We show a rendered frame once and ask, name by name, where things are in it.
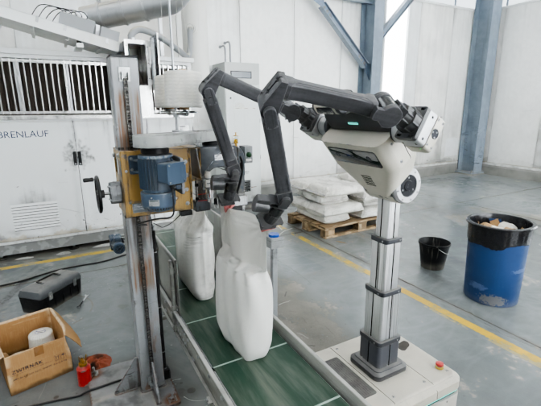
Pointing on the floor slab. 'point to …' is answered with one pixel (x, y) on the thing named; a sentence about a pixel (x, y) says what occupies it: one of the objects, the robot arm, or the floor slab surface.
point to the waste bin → (496, 258)
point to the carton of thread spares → (16, 362)
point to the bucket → (433, 252)
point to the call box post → (274, 279)
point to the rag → (99, 361)
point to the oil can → (83, 371)
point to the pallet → (331, 225)
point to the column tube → (136, 225)
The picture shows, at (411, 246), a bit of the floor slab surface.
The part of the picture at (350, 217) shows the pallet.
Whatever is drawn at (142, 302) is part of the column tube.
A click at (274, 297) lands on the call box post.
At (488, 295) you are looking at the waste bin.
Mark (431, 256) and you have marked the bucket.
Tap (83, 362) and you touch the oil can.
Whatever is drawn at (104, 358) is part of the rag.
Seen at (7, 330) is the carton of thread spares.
